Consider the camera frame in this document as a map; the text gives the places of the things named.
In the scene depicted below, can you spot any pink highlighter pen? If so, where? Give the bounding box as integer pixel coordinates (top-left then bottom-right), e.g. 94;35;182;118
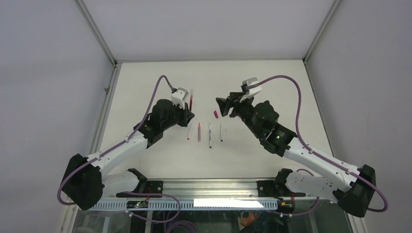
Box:
197;122;202;142

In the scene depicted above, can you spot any white black marker pen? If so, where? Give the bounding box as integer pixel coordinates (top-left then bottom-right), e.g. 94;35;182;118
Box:
208;123;212;149

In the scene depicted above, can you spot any white slotted cable duct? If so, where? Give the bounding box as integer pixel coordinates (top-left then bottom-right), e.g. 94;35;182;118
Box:
90;199;278;212

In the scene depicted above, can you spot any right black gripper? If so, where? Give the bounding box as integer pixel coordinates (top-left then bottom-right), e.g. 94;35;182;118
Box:
215;92;261;138

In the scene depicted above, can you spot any white blue marker pen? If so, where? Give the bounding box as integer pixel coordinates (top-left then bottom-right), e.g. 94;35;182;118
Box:
220;125;224;142

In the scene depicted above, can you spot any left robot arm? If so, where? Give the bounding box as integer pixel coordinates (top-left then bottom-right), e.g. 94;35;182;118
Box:
57;99;195;210

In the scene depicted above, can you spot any thin white red pen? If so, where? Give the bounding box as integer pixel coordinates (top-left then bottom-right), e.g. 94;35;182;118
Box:
187;123;192;140

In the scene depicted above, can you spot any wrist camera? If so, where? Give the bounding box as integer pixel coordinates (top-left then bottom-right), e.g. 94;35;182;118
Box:
240;77;262;102
171;87;189;110

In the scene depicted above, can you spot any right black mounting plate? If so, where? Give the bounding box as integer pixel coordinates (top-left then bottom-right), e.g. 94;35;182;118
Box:
256;180;306;200

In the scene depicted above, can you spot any orange object under table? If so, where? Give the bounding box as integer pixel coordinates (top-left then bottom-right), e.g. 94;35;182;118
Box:
239;211;260;227

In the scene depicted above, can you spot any black mounting plate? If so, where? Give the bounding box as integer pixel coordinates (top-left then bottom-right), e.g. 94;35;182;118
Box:
116;180;164;198
256;180;306;200

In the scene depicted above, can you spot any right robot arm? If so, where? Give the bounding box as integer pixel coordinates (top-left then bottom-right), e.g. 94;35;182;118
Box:
216;92;376;217

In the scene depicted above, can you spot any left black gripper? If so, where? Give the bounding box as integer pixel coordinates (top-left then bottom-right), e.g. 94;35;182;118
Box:
161;100;193;131

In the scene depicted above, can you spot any dark red gel pen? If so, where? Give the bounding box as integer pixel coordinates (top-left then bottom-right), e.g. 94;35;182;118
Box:
189;88;194;111

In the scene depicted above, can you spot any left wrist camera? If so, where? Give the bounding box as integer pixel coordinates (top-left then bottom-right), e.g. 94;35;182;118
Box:
171;87;189;110

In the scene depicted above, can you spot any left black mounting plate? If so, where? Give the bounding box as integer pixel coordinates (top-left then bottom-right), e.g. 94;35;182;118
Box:
116;180;164;198

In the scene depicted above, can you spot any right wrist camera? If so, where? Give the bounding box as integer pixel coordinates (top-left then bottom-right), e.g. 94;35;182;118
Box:
240;77;262;102

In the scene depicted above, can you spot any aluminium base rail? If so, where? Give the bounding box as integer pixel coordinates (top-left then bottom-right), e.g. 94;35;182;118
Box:
103;179;339;200

